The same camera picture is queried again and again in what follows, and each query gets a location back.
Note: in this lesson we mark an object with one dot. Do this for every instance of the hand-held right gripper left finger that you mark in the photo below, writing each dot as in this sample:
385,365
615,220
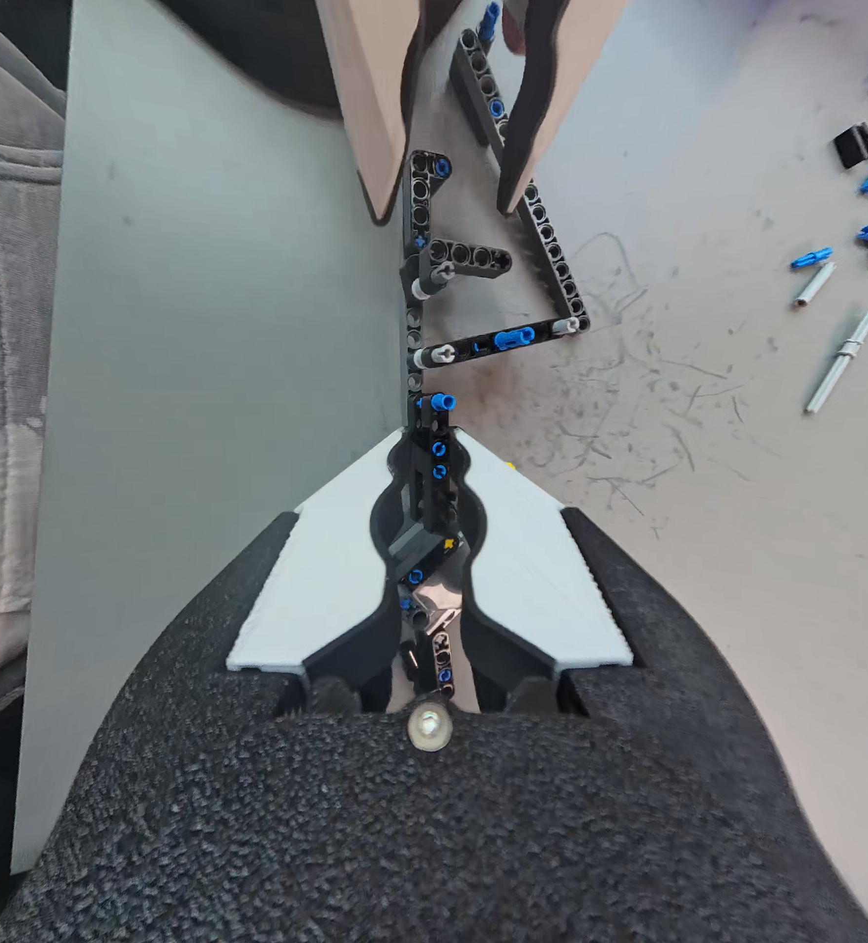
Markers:
301,589

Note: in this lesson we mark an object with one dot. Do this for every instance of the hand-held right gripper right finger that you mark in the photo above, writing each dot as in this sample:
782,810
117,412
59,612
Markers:
551,582

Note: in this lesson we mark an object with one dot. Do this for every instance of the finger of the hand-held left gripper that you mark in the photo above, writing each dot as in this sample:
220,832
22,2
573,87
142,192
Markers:
566,66
367,88

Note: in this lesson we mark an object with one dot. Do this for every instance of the long grey building beam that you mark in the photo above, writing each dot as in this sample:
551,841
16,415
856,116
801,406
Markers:
559,258

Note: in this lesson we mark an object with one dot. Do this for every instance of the black building beam assembly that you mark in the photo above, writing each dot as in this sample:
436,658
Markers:
470,256

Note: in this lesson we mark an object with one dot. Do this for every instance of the small black connector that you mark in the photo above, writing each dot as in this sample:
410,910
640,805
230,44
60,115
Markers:
856,145

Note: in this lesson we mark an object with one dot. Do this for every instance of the blue building pin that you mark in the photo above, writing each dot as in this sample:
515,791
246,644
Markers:
811,257

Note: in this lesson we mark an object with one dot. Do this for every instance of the short grey tube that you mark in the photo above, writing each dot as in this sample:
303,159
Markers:
815,284

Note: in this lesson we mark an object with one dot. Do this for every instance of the long grey axle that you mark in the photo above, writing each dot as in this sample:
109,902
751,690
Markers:
843,361

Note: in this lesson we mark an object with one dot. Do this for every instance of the person's grey trouser leg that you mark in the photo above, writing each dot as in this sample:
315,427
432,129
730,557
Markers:
6,368

